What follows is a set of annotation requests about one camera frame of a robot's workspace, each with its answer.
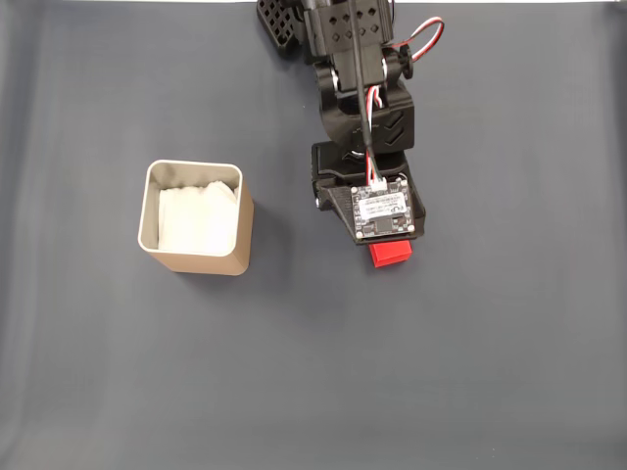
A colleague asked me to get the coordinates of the red cube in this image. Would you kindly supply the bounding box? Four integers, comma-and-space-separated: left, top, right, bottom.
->
367, 239, 413, 269

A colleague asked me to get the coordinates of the tan metal box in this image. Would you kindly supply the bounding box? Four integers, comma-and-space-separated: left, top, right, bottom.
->
136, 159, 255, 276

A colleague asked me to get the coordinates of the dark blue-grey table mat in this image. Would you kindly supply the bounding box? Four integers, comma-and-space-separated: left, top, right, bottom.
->
0, 2, 627, 470

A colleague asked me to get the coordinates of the black camera cable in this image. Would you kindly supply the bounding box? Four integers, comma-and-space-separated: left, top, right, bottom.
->
345, 0, 389, 192

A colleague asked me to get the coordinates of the camera circuit board with mount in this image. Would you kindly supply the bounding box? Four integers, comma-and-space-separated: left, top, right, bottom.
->
320, 176, 427, 245

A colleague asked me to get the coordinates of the red white servo cable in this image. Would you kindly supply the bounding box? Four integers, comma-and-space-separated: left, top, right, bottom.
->
365, 17, 447, 110

